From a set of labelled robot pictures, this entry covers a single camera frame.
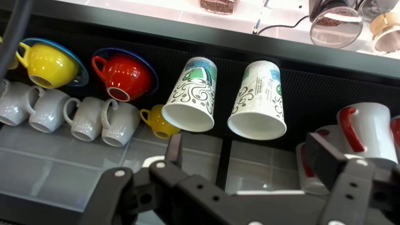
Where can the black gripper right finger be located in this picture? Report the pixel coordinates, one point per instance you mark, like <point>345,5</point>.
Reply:
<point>355,184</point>

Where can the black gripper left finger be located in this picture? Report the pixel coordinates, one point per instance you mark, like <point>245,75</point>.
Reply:
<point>162,187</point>

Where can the black coffee grinder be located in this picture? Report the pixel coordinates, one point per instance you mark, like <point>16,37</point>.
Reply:
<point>333,22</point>

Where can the small yellow cup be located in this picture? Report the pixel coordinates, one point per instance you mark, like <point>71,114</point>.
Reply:
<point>153,119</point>

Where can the white embossed mug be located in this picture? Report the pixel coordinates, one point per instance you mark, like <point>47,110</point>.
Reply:
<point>83,117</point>
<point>11,110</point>
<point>45,109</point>
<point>118,121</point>

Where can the red cup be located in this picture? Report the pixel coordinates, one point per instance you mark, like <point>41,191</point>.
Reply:
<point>125,77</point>

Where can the white red-handled mug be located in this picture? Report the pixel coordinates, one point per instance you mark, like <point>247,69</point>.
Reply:
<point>365,127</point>
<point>308,181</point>

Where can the dark wall shelf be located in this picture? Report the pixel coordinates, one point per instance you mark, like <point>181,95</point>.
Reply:
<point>316,81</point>

